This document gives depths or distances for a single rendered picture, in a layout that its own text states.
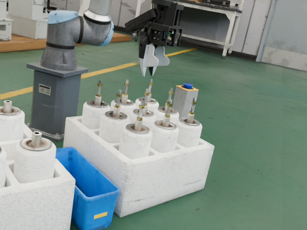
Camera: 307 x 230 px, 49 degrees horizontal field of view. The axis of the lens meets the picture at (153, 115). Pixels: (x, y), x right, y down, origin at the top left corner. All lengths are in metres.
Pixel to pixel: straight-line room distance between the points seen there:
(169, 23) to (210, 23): 5.26
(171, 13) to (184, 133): 0.44
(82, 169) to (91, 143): 0.09
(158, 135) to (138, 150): 0.10
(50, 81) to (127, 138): 0.55
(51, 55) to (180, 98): 0.56
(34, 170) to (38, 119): 0.69
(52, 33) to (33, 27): 2.21
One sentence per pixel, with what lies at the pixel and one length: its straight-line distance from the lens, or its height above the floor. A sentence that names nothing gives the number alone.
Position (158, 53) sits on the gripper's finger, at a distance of 0.99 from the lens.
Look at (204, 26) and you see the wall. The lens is 6.19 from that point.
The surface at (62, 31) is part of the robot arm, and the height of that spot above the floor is 0.45.
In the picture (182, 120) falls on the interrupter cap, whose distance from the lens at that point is 1.19.
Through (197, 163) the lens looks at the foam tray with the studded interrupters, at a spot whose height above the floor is 0.12.
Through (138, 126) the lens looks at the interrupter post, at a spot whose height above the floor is 0.27.
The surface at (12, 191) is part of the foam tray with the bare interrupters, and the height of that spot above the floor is 0.18.
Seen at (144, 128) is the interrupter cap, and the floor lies 0.25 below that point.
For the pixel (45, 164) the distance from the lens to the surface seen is 0.85.
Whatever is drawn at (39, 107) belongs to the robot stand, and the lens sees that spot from 1.50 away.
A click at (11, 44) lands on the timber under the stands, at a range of 3.28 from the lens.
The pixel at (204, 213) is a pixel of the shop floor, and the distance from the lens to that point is 1.17.
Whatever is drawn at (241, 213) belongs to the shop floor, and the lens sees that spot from 1.24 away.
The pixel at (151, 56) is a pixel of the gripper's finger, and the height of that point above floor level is 0.48.
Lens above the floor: 0.62
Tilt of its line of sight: 18 degrees down
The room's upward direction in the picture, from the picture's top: 11 degrees clockwise
